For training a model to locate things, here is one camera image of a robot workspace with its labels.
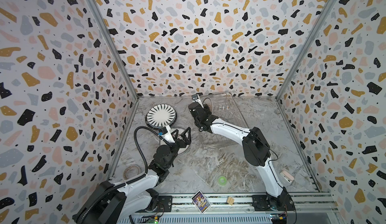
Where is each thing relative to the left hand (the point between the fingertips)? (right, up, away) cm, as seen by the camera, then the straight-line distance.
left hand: (185, 127), depth 77 cm
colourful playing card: (+8, -36, -4) cm, 37 cm away
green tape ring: (+21, -29, +5) cm, 36 cm away
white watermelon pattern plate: (-5, -16, +13) cm, 21 cm away
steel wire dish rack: (+25, +11, +30) cm, 40 cm away
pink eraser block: (+55, -27, +4) cm, 61 cm away
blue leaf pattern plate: (-21, +5, +31) cm, 38 cm away
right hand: (+7, +14, +15) cm, 21 cm away
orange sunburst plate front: (+13, +11, +8) cm, 19 cm away
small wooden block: (+23, -36, -2) cm, 43 cm away
